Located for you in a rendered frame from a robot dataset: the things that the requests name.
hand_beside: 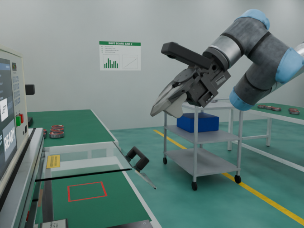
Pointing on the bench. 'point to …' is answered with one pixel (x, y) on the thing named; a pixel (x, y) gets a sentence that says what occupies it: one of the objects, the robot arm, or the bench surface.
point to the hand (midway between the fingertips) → (153, 109)
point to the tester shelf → (21, 182)
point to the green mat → (104, 206)
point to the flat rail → (35, 206)
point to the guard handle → (139, 156)
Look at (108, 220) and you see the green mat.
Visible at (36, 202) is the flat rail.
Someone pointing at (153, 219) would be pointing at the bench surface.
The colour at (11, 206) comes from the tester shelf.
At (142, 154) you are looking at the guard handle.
